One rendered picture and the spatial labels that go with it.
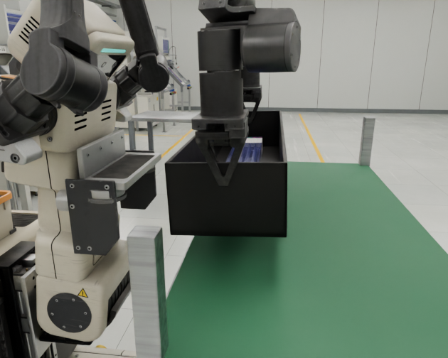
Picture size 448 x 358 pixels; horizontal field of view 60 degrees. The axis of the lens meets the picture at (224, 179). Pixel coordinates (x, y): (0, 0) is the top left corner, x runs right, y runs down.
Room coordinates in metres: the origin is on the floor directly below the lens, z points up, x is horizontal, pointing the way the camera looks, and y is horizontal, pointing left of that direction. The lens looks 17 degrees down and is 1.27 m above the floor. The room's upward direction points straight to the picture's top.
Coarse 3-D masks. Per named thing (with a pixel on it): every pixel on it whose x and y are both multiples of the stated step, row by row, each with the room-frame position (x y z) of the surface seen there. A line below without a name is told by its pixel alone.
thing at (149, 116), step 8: (144, 112) 3.54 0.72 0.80; (152, 112) 3.54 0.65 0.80; (160, 112) 3.54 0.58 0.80; (168, 112) 3.54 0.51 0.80; (176, 112) 3.54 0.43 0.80; (184, 112) 3.54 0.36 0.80; (192, 112) 3.54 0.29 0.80; (200, 112) 3.54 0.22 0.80; (136, 120) 3.22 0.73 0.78; (144, 120) 3.21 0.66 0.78; (152, 120) 3.19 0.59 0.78; (160, 120) 3.18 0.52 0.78; (168, 120) 3.17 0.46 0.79; (176, 120) 3.15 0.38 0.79; (184, 120) 3.14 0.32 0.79; (128, 128) 3.24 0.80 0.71; (152, 128) 3.66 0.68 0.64; (152, 136) 3.65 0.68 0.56; (152, 144) 3.64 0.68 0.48
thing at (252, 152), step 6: (252, 138) 1.03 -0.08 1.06; (258, 138) 1.03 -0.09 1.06; (246, 144) 0.95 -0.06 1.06; (252, 144) 0.95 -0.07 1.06; (258, 144) 0.94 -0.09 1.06; (246, 150) 0.89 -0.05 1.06; (252, 150) 0.88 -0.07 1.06; (258, 150) 0.88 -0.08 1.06; (228, 156) 0.83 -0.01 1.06; (240, 156) 0.82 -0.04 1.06; (246, 156) 0.83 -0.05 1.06; (252, 156) 0.82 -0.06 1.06; (258, 156) 0.82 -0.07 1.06
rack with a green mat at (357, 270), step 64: (320, 192) 0.91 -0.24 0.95; (384, 192) 0.91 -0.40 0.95; (128, 256) 0.35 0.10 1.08; (192, 256) 0.58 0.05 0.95; (256, 256) 0.58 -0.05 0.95; (320, 256) 0.58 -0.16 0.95; (384, 256) 0.58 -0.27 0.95; (192, 320) 0.42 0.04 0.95; (256, 320) 0.42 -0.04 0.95; (320, 320) 0.42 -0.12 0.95; (384, 320) 0.42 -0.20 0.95
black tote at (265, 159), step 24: (264, 120) 1.07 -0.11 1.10; (192, 144) 0.69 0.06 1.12; (264, 144) 1.07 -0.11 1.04; (168, 168) 0.53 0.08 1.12; (192, 168) 0.52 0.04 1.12; (240, 168) 0.51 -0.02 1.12; (264, 168) 0.51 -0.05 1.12; (168, 192) 0.53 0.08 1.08; (192, 192) 0.52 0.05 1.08; (216, 192) 0.52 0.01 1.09; (240, 192) 0.51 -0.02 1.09; (264, 192) 0.51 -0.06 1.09; (192, 216) 0.52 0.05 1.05; (216, 216) 0.52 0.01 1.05; (240, 216) 0.51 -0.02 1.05; (264, 216) 0.51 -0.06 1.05
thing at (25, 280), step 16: (16, 272) 0.82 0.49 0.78; (32, 272) 0.81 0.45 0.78; (128, 272) 0.90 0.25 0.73; (16, 288) 0.81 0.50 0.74; (32, 288) 0.80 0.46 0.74; (128, 288) 0.86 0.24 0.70; (32, 304) 0.79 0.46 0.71; (112, 304) 0.79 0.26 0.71; (32, 320) 0.78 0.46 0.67; (112, 320) 0.77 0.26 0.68; (32, 336) 0.78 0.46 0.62; (48, 336) 0.80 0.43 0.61
